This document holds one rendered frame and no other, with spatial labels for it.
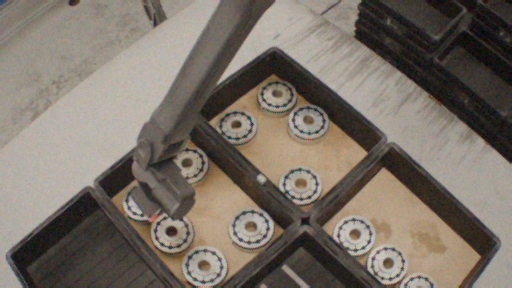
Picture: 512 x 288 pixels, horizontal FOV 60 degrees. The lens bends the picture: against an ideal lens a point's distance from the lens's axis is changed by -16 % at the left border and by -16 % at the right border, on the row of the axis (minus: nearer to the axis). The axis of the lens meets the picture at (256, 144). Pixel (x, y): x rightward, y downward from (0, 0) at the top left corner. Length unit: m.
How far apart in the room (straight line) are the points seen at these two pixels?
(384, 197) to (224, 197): 0.39
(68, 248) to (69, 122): 0.49
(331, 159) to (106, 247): 0.60
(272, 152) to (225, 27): 0.63
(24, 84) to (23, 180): 1.29
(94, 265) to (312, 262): 0.52
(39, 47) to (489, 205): 2.43
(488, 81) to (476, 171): 0.78
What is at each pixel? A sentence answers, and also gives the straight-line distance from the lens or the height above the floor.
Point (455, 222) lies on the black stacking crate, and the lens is 1.27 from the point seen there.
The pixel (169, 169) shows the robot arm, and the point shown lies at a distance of 0.91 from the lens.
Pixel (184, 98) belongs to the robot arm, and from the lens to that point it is 0.80.
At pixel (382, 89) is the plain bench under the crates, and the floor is 0.70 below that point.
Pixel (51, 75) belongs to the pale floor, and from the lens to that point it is 2.76.
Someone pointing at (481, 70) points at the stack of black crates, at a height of 0.38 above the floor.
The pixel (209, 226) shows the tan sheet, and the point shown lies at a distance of 1.22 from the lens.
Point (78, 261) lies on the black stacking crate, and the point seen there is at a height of 0.83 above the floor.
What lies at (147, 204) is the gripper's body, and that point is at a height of 1.05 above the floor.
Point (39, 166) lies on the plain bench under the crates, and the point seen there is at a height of 0.70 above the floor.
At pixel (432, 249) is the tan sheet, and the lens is 1.26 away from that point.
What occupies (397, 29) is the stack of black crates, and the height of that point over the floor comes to 0.50.
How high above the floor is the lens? 1.96
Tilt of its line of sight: 59 degrees down
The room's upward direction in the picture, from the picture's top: straight up
